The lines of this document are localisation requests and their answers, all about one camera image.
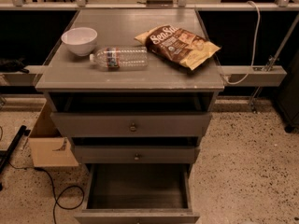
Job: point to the grey bottom drawer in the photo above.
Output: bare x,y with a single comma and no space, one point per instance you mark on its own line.
137,194

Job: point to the grey drawer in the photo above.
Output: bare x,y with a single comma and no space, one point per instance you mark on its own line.
136,154
125,125
137,194

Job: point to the grey drawer cabinet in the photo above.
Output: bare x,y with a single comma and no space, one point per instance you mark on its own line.
73,84

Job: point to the grey middle drawer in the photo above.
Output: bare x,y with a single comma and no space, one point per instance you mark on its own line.
136,154

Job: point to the grey top drawer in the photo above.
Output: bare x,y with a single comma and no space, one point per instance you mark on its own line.
125,125

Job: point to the clear plastic water bottle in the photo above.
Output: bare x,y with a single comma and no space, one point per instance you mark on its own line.
120,58

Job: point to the brown yellow chip bag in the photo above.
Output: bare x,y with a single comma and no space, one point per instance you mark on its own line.
178,45

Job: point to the white bowl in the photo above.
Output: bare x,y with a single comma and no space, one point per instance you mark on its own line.
80,41

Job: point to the cardboard box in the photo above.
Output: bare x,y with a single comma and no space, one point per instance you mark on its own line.
48,147

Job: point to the black metal stand leg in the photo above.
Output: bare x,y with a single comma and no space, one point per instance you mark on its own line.
5,155

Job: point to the black cloth on rail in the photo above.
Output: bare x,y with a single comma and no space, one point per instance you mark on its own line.
13,65

